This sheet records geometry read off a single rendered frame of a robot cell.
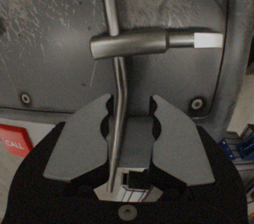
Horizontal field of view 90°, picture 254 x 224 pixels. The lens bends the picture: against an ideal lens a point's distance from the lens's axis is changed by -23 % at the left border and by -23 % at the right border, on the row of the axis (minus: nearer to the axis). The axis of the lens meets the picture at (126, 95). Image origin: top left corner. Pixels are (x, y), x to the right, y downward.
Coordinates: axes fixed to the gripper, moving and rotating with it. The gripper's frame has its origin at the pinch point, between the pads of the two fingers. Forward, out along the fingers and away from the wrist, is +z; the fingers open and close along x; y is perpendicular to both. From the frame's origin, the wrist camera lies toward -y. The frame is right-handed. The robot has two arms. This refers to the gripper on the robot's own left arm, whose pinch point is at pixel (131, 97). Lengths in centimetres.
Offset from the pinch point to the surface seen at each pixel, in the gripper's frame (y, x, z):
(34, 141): 10.1, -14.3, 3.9
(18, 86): 1.1, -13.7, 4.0
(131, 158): 11.7, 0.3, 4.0
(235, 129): 113, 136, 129
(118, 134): 6.0, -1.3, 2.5
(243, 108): 81, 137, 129
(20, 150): 11.5, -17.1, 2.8
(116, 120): 4.0, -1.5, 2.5
